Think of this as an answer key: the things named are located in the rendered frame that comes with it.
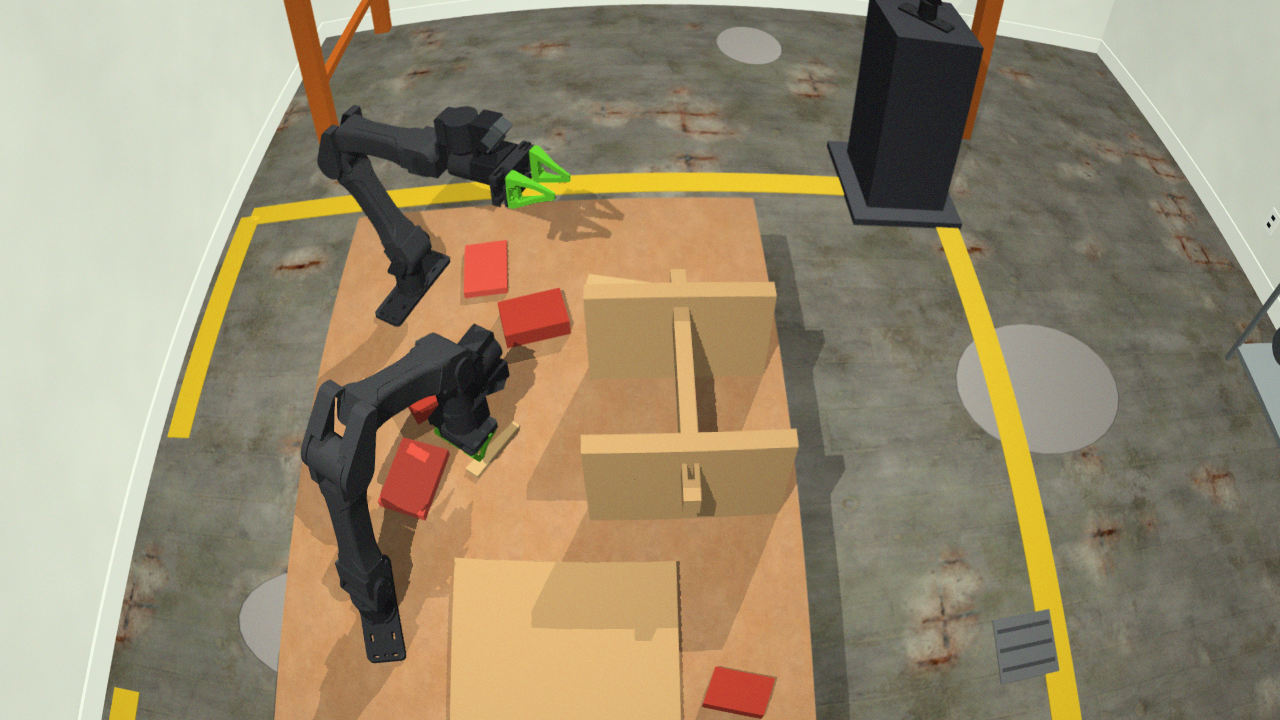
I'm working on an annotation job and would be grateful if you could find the tan wooden board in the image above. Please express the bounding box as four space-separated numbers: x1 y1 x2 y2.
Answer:
581 429 797 520
582 282 777 379

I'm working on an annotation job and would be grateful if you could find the tan flat square board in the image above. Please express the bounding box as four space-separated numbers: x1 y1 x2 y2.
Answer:
451 559 681 720

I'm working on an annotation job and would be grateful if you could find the tan wooden rail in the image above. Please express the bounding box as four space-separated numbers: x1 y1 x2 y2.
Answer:
669 269 701 514

